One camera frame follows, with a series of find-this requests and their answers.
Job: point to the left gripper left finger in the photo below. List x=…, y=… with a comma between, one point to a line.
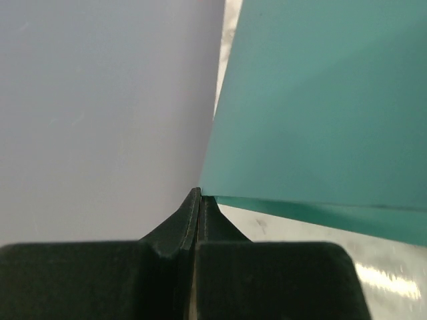
x=147, y=278

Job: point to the teal green folder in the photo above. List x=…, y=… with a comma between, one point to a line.
x=322, y=116

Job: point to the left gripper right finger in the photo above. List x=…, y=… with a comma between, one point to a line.
x=240, y=279

